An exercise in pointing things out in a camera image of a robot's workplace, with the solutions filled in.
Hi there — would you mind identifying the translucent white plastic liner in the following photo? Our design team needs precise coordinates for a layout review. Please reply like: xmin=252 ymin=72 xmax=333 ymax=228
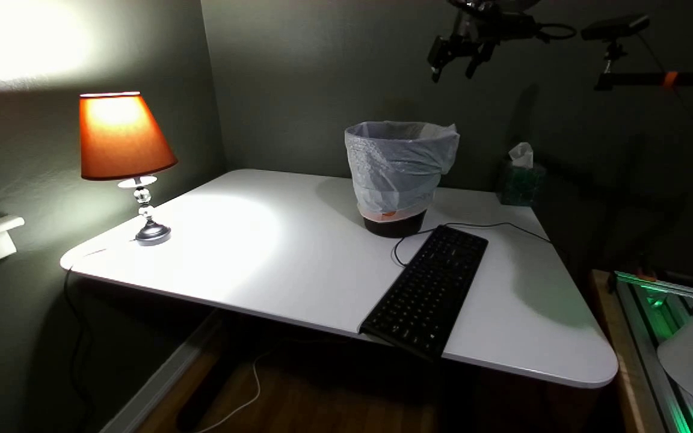
xmin=342 ymin=118 xmax=462 ymax=224

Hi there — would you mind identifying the orange shade table lamp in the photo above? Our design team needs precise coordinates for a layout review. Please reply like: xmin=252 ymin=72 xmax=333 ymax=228
xmin=75 ymin=90 xmax=181 ymax=249

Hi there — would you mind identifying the dark tissue box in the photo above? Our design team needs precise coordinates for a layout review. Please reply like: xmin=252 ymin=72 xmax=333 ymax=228
xmin=496 ymin=141 xmax=549 ymax=207

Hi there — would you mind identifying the black computer keyboard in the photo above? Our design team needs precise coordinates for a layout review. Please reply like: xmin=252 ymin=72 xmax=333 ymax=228
xmin=357 ymin=224 xmax=490 ymax=361

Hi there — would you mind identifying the thin white floor cable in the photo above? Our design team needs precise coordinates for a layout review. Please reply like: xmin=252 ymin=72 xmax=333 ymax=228
xmin=198 ymin=360 xmax=265 ymax=433

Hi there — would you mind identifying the black bucket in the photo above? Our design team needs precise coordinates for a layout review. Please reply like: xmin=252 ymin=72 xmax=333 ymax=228
xmin=342 ymin=118 xmax=462 ymax=240

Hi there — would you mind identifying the grey metal floor beam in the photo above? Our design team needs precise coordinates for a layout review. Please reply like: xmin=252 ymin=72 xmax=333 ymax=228
xmin=102 ymin=310 xmax=228 ymax=433

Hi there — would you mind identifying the green-lit aluminium frame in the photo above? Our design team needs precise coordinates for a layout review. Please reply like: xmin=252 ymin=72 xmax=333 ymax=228
xmin=612 ymin=271 xmax=693 ymax=433

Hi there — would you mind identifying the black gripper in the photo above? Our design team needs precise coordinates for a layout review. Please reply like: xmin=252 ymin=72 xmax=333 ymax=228
xmin=427 ymin=0 xmax=543 ymax=84

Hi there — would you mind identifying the black keyboard cable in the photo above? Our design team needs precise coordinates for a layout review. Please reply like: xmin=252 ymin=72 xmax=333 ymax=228
xmin=393 ymin=220 xmax=554 ymax=271

